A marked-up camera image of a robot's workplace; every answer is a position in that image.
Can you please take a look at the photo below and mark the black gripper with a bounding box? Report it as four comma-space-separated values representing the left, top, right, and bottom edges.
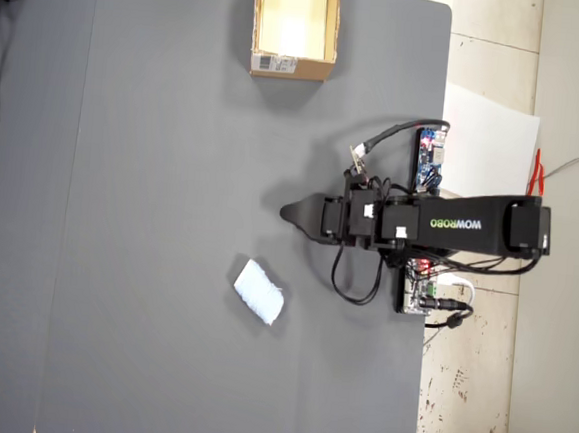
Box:
276, 180, 380, 250

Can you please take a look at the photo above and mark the blue yarn block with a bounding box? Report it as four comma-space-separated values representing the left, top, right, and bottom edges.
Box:
230, 255, 288, 327

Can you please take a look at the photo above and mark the open cardboard box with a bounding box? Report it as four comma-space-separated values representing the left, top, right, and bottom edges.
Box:
247, 0, 343, 84

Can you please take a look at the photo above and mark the blue circuit board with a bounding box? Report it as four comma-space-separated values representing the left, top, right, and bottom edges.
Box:
411, 127, 451, 197

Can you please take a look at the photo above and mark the white paper sheet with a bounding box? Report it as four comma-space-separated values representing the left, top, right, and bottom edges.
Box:
436, 81, 544, 207

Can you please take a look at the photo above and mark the thin black looped cable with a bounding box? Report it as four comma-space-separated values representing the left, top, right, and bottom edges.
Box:
328, 242, 386, 307

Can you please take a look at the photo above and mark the small wrist camera board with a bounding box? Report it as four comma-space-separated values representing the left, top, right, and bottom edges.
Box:
347, 144, 368, 176

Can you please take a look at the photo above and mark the thick black camera cable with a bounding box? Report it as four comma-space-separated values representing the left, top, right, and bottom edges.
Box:
356, 113, 453, 165

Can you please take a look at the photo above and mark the black power plug cable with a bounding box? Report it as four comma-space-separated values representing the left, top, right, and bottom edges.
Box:
423, 295, 477, 334

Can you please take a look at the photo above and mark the white usb cable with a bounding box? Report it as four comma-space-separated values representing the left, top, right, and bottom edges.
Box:
434, 274, 478, 308

